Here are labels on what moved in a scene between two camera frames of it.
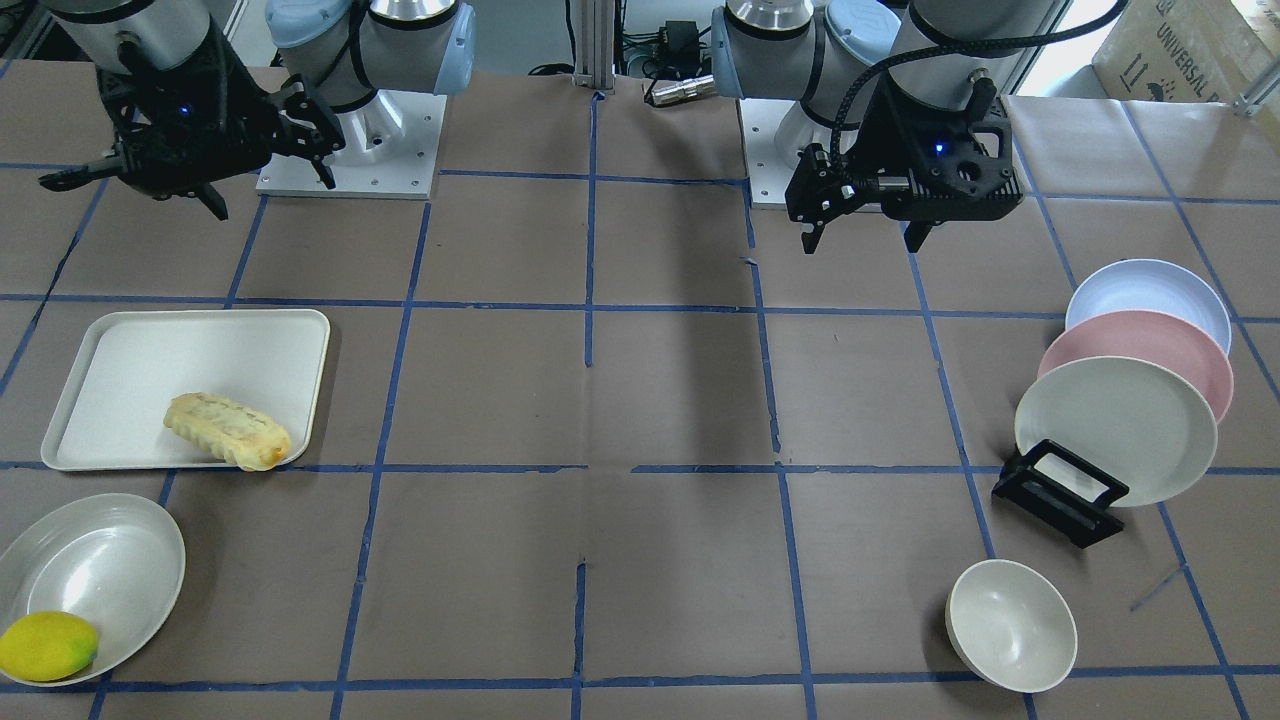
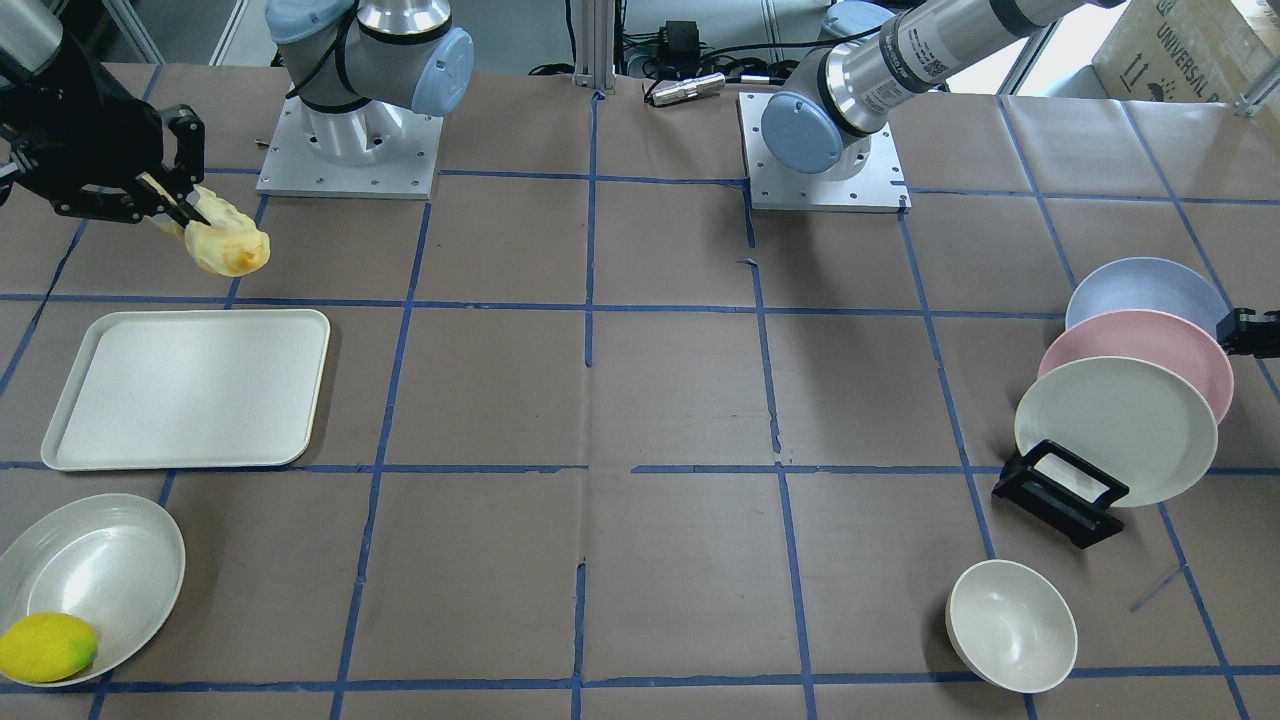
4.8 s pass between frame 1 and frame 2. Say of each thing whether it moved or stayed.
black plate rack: stayed
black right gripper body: moved
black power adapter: stayed
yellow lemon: stayed
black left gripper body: moved
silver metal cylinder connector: stayed
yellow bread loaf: moved
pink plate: stayed
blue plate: stayed
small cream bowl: stayed
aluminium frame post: stayed
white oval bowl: stayed
